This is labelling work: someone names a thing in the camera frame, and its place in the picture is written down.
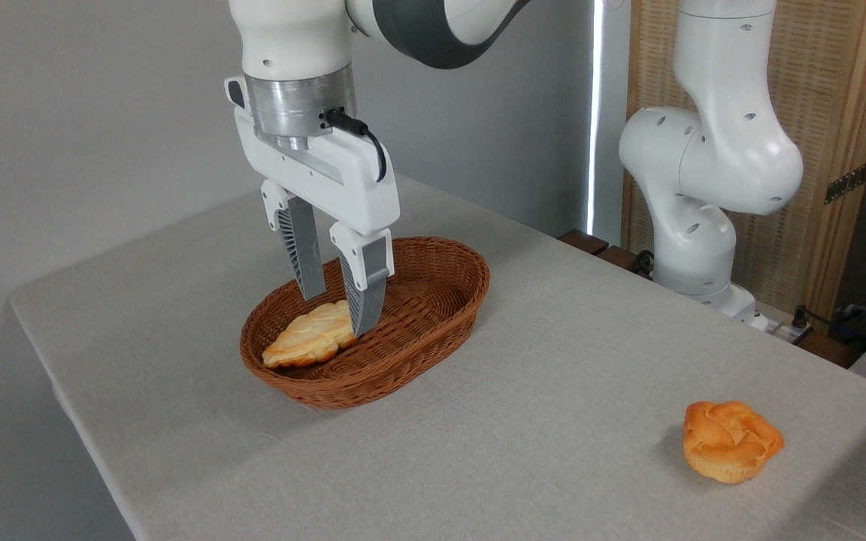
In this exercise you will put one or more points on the white power strip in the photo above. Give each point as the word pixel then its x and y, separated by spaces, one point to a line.
pixel 782 329

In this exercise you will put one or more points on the pale leaf-shaped bread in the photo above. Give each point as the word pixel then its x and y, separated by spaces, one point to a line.
pixel 313 338

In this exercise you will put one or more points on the black power plug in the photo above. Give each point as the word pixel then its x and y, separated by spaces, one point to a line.
pixel 800 317

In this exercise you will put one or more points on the dark wooden block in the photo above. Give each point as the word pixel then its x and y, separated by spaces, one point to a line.
pixel 617 257
pixel 583 241

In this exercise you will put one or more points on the orange round bread bun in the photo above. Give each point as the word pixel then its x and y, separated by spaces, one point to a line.
pixel 730 443

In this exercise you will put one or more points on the brown oval wicker basket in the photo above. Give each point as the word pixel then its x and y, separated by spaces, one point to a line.
pixel 433 300

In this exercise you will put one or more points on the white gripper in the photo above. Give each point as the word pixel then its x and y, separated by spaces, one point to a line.
pixel 335 184

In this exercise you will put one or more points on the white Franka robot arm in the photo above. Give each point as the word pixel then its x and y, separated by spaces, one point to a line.
pixel 734 150

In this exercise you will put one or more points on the metal screen hinge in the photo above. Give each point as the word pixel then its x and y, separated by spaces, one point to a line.
pixel 846 182

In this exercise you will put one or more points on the grey tablecloth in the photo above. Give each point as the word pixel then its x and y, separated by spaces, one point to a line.
pixel 553 391

